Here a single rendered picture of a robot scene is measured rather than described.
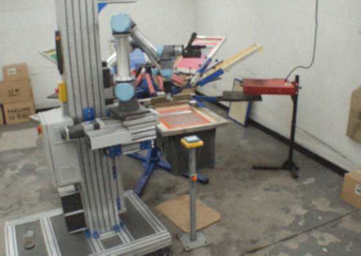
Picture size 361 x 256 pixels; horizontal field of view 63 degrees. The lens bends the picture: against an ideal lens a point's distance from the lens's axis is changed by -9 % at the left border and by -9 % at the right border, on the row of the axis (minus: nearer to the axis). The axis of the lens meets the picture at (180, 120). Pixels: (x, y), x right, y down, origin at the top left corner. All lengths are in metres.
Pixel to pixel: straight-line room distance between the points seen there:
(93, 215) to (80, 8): 1.54
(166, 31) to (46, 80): 2.85
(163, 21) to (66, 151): 5.45
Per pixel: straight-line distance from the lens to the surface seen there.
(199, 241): 2.90
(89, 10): 2.20
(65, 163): 2.30
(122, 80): 1.97
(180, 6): 7.48
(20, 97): 6.71
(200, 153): 2.84
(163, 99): 3.12
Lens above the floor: 1.87
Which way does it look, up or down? 18 degrees down
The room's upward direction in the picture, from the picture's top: 2 degrees counter-clockwise
